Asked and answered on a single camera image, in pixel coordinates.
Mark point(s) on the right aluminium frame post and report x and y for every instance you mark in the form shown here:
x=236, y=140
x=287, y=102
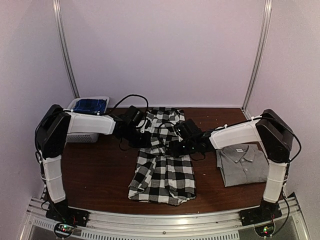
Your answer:
x=264, y=30

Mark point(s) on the left aluminium frame post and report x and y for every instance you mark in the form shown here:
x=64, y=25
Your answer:
x=64, y=47

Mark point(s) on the folded grey shirt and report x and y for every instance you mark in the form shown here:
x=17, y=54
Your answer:
x=242, y=164

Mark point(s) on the black white plaid shirt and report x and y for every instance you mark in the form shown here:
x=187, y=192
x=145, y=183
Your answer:
x=159, y=177

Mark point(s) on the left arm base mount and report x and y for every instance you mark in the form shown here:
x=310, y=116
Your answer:
x=73, y=217

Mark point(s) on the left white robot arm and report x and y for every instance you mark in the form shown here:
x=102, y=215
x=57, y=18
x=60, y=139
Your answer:
x=51, y=134

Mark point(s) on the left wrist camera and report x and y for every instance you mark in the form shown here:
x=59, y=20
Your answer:
x=135, y=118

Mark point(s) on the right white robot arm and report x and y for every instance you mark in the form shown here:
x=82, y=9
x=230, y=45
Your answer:
x=268, y=129

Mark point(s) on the front aluminium rail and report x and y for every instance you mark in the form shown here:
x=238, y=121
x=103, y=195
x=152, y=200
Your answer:
x=223, y=225

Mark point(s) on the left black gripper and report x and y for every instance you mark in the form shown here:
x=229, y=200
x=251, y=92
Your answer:
x=145, y=143

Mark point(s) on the blue plaid shirt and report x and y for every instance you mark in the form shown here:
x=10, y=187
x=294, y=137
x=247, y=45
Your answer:
x=90, y=106

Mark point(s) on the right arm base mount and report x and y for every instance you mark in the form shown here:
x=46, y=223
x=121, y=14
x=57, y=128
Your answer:
x=260, y=214

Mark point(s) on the white plastic basket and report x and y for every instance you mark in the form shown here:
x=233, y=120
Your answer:
x=81, y=137

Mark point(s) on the aluminium frame post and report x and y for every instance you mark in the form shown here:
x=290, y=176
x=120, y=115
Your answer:
x=64, y=47
x=264, y=30

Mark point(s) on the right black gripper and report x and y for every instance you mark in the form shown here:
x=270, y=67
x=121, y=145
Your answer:
x=175, y=150

